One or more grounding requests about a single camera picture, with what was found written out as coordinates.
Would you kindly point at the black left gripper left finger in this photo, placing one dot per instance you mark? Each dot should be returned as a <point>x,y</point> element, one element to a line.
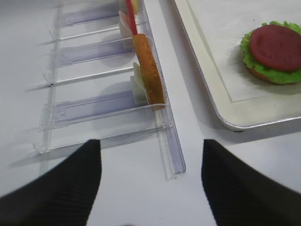
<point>64,196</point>

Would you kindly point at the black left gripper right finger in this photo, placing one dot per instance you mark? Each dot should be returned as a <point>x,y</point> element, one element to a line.
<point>239,195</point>

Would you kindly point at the green lettuce leaf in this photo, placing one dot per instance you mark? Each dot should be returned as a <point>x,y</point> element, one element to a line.
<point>282,77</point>

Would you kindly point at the brown bread slice in rack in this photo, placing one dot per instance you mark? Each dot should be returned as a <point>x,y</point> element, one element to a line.
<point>150,74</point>

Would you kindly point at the red tomato slice on burger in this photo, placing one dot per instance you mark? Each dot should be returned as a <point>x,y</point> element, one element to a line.
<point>276,47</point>

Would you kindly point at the red tomato slice in rack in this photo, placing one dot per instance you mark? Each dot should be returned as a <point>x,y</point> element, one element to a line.
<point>131,17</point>

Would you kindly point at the yellow cheese slice in rack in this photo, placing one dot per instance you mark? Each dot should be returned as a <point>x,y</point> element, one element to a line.
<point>135,6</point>

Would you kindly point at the clear acrylic slotted rack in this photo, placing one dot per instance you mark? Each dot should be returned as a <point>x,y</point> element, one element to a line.
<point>87,68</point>

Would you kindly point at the bottom bun on tray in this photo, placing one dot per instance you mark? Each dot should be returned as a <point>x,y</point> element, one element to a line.
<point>261,76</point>

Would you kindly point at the white rectangular tray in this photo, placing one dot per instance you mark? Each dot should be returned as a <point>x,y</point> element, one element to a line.
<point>215,29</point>

